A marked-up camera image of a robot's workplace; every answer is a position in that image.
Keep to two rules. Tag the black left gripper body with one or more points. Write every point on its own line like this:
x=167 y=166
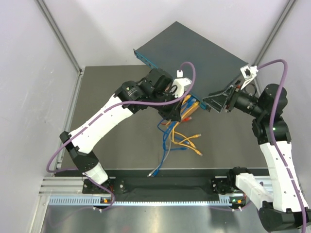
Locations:
x=167 y=111

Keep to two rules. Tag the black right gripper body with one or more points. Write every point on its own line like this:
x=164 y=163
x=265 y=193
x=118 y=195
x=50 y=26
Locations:
x=233 y=94

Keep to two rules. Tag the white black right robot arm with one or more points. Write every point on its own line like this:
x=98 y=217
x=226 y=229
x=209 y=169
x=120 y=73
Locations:
x=284 y=208

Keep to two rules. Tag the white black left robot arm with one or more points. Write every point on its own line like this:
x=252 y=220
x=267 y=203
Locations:
x=158 y=90

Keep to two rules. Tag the wooden base board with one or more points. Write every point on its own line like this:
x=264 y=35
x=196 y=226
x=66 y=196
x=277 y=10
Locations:
x=188 y=111

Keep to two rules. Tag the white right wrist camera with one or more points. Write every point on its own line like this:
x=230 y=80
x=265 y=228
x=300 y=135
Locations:
x=249 y=73

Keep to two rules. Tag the dark blue network switch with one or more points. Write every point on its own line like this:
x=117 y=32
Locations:
x=216 y=68

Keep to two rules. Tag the aluminium frame rail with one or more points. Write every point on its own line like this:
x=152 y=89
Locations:
x=81 y=191

